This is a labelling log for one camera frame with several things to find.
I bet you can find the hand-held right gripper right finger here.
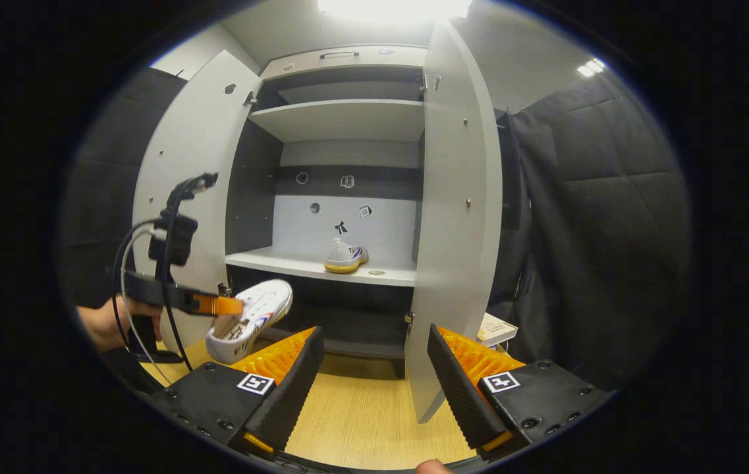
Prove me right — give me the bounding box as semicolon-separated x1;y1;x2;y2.
427;323;612;460

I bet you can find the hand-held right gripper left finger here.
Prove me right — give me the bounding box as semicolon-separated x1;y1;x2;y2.
150;326;325;455

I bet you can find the white shoe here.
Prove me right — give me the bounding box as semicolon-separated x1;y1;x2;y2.
206;279;294;365
324;238;370;275

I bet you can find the grey shoe cabinet door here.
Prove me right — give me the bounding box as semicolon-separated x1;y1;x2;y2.
404;20;503;424
132;49;263;356

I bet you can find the tan book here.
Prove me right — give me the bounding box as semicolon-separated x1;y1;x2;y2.
478;313;518;348

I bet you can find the black backdrop cloth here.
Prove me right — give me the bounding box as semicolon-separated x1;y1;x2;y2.
58;66;691;392

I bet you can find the large ceiling light panel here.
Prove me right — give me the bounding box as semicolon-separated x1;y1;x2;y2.
318;0;474;20

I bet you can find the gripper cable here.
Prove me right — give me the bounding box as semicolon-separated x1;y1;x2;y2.
111;219;192;388

